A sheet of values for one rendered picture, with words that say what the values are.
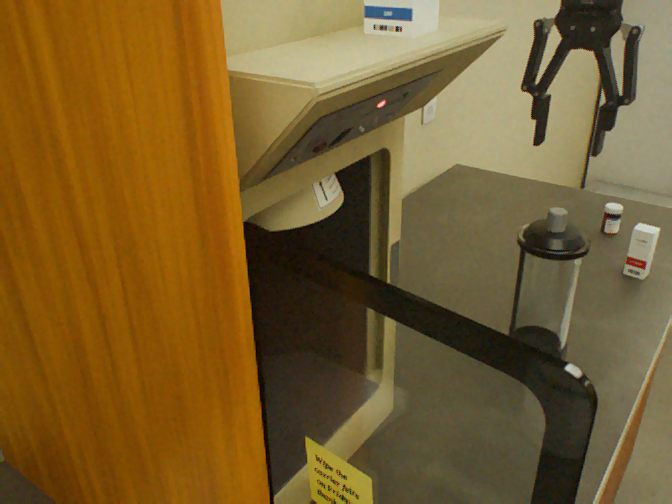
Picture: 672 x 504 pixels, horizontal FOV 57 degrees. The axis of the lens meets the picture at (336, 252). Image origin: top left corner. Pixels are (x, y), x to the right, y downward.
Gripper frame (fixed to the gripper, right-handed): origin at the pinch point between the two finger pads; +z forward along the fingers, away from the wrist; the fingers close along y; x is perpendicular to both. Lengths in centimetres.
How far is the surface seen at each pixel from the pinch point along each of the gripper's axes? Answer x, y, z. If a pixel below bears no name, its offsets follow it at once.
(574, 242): -1.8, 3.9, 16.0
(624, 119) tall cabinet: 254, -41, 66
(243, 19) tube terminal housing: -51, -12, -20
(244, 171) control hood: -57, -8, -10
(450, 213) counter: 44, -38, 39
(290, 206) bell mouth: -43.2, -15.4, -0.3
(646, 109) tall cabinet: 254, -32, 59
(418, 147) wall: 59, -56, 29
